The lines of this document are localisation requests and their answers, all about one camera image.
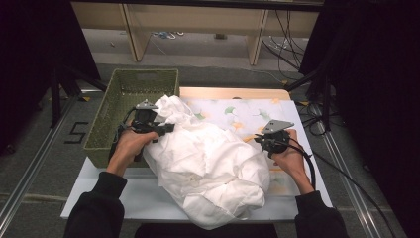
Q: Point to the small dark box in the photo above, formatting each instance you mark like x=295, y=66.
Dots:
x=220, y=36

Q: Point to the green woven basket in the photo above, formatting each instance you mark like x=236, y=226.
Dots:
x=119, y=99

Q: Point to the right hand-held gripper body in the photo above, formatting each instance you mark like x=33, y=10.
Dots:
x=275, y=142

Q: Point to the dark curtain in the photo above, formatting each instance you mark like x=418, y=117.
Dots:
x=26, y=49
x=379, y=82

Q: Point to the person's left hand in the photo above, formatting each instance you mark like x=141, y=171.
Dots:
x=128, y=145

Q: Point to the beige wooden shelf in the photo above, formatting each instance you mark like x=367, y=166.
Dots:
x=198, y=20

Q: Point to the person's right hand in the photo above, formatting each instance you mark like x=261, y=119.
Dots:
x=295, y=165

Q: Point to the white cloth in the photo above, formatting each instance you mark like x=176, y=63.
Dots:
x=204, y=165

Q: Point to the metal floor rail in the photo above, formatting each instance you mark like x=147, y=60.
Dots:
x=29, y=172
x=350, y=185

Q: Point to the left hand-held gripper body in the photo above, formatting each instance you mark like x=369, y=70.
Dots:
x=145, y=120

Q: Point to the black metal stand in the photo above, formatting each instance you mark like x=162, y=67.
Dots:
x=326, y=99
x=55, y=99

